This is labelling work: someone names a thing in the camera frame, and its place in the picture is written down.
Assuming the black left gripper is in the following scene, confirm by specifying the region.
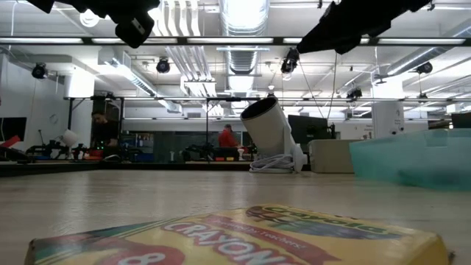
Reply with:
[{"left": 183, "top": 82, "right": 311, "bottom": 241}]
[{"left": 79, "top": 0, "right": 161, "bottom": 49}]

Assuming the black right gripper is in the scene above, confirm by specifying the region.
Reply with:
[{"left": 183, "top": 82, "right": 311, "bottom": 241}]
[{"left": 296, "top": 0, "right": 406, "bottom": 55}]

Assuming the white lamp with black rim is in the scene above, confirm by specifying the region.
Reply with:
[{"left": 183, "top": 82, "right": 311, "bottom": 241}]
[{"left": 239, "top": 96, "right": 308, "bottom": 174}]

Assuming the red flat background object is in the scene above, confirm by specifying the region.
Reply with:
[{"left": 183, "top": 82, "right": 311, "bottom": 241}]
[{"left": 0, "top": 134, "right": 22, "bottom": 149}]

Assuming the coiled white lamp cable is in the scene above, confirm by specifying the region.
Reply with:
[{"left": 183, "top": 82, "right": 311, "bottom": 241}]
[{"left": 249, "top": 153, "right": 296, "bottom": 174}]

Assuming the white box-shaped device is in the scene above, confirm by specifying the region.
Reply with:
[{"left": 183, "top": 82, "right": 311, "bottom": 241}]
[{"left": 371, "top": 101, "right": 406, "bottom": 141}]

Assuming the translucent teal plastic tray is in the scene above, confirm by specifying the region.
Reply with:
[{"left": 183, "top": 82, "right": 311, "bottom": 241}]
[{"left": 348, "top": 128, "right": 471, "bottom": 192}]

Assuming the person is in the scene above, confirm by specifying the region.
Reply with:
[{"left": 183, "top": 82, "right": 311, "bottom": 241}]
[
  {"left": 90, "top": 110, "right": 119, "bottom": 149},
  {"left": 217, "top": 124, "right": 241, "bottom": 149}
]

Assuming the black aluminium table frame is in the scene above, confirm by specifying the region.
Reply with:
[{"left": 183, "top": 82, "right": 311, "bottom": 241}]
[{"left": 0, "top": 160, "right": 314, "bottom": 177}]

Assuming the black wall screen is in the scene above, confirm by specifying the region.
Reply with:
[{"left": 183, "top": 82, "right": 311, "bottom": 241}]
[{"left": 0, "top": 116, "right": 28, "bottom": 143}]

